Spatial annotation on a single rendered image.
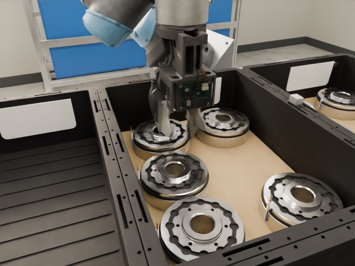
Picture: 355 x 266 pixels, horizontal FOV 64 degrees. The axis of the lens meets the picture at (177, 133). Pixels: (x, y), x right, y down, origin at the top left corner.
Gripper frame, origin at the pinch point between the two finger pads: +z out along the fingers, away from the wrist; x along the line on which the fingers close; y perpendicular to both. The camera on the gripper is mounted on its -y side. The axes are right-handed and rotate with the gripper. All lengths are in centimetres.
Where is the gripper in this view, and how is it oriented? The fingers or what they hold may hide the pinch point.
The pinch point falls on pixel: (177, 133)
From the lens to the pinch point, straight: 53.6
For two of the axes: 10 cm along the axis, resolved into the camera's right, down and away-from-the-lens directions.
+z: 0.0, 8.4, 5.4
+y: 3.4, 5.1, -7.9
